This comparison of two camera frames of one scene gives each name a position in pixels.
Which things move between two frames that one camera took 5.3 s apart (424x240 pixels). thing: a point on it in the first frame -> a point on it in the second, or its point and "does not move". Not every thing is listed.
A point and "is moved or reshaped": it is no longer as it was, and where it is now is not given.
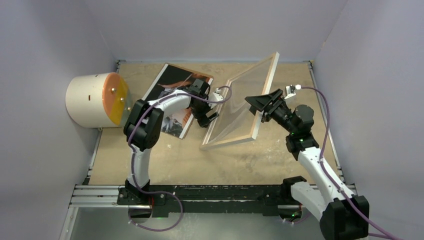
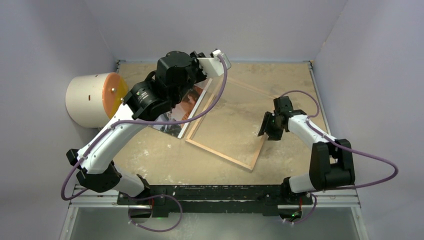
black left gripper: [205, 121] -> [195, 63]
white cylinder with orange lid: [96, 100] does not move
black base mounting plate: [209, 199] does not move
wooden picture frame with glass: [238, 122] is moved or reshaped
